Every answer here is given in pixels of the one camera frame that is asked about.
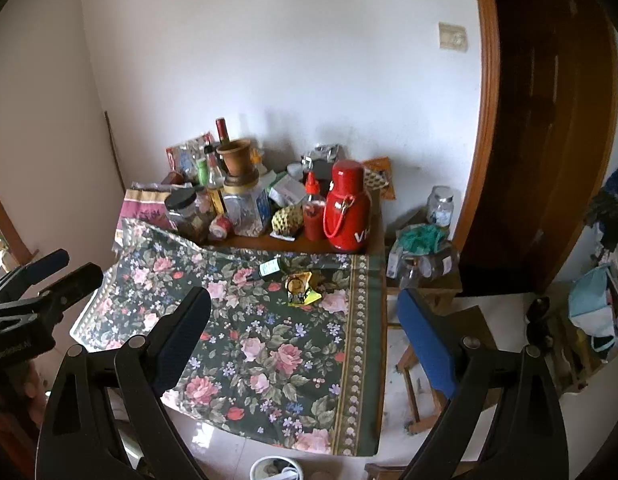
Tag floral green tablecloth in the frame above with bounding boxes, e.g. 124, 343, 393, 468
69, 216, 388, 458

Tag dark wooden door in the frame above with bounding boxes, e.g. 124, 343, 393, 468
460, 0, 618, 296

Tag red sauce bottle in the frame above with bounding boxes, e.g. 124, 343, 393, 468
303, 171, 325, 242

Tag wooden stool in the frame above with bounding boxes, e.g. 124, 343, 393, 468
383, 278, 500, 436

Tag white round trash bin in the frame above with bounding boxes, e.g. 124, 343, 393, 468
249, 456, 303, 480

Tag glass jar on stool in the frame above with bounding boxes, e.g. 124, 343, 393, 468
426, 185, 454, 229

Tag dark wine bottle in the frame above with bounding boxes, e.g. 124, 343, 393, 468
216, 118, 230, 145

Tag clear glass jar black lid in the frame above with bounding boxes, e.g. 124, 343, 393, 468
165, 188, 205, 242

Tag beige wall switch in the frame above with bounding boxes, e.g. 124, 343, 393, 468
438, 22, 469, 52

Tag red thermos jug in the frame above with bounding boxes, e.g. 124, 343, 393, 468
323, 159, 371, 252

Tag brown clay pot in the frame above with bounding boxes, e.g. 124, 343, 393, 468
218, 139, 254, 177

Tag yellow crumpled wrapper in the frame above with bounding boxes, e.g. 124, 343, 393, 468
284, 271, 322, 307

